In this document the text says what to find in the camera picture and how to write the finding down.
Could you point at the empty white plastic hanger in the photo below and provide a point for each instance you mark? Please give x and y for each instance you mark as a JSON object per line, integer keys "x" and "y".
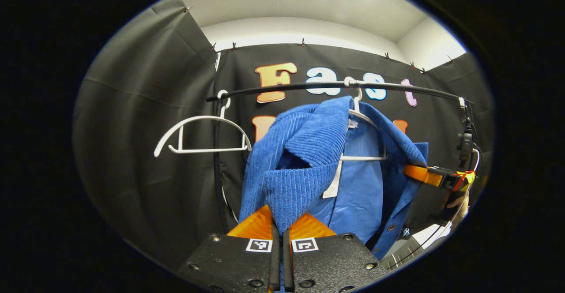
{"x": 201, "y": 118}

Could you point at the black metal clothes rack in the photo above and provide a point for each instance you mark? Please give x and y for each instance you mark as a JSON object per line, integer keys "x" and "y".
{"x": 397, "y": 87}

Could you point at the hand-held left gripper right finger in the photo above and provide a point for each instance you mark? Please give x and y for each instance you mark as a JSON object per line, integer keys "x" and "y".
{"x": 331, "y": 262}

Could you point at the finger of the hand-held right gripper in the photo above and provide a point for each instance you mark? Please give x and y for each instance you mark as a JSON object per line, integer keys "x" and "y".
{"x": 419, "y": 174}

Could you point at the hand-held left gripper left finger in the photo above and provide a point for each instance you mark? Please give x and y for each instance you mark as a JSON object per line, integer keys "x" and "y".
{"x": 229, "y": 262}

